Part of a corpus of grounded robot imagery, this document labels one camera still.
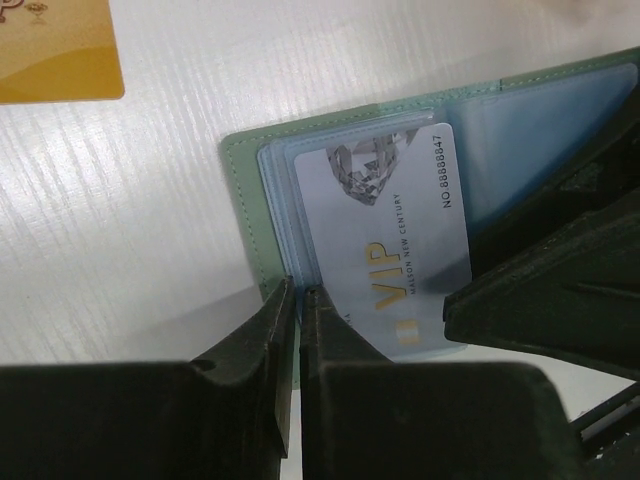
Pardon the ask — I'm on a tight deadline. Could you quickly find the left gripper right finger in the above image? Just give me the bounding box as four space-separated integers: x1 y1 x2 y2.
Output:
300 287 583 479

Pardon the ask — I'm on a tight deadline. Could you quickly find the tan gold credit card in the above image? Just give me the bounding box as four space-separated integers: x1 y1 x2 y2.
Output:
0 0 125 104

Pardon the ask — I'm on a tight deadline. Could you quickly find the grey-green card holder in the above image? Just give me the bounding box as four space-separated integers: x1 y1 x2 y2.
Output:
220 45 640 366

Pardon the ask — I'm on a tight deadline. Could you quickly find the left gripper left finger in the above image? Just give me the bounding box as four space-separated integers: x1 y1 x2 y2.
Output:
1 278 296 479

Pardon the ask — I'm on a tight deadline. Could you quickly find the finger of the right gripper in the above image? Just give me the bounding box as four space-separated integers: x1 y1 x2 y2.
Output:
443 94 639 380

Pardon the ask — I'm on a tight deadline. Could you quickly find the blue card sleeve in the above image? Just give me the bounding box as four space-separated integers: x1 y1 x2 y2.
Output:
257 62 640 364

